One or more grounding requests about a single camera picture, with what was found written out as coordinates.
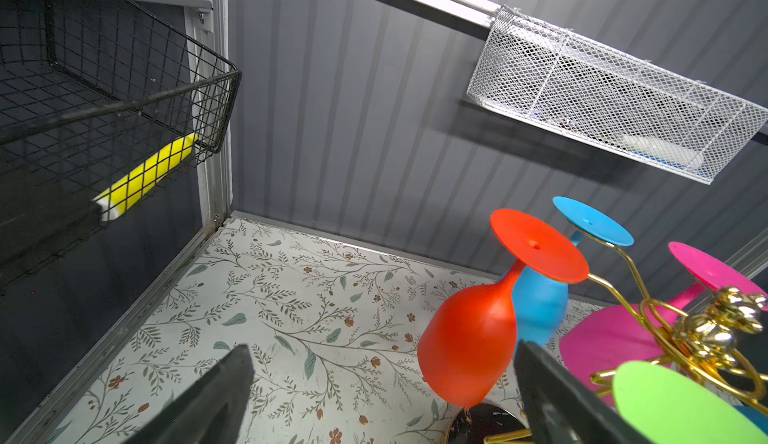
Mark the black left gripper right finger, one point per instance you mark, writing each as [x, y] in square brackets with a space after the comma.
[559, 408]

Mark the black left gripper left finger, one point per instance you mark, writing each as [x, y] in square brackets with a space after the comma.
[210, 411]

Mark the green wine glass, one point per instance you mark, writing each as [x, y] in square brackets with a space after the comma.
[667, 407]

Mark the pink wine glass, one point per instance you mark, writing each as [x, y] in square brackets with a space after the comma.
[618, 336]

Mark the blue wine glass on rack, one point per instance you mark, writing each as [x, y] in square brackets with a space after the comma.
[540, 303]

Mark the red wine glass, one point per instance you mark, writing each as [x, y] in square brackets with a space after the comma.
[470, 341]

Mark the white mesh basket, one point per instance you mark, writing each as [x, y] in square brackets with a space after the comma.
[573, 86]

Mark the black wire basket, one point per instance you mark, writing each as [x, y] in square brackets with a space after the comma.
[89, 90]

